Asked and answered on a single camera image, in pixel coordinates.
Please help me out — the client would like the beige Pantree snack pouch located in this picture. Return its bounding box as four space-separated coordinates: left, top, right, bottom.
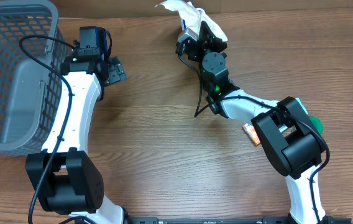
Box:
156 0 228 42

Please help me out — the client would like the orange Kleenex tissue pack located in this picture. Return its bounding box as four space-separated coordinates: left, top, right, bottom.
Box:
242 123 260 146

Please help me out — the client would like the teal wet wipes pack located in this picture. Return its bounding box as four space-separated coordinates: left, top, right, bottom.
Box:
295 97 308 115

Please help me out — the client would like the green lidded jar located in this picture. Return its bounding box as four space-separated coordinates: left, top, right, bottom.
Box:
309 116 324 134

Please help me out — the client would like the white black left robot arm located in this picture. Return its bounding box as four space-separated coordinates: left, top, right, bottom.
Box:
25 26 130 224

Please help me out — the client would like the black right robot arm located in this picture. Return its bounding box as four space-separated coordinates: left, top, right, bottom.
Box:
176 22 330 223

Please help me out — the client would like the grey plastic mesh basket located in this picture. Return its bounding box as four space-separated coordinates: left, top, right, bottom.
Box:
0 1 71 155

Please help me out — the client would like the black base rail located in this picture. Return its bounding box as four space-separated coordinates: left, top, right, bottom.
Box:
123 216 352 224

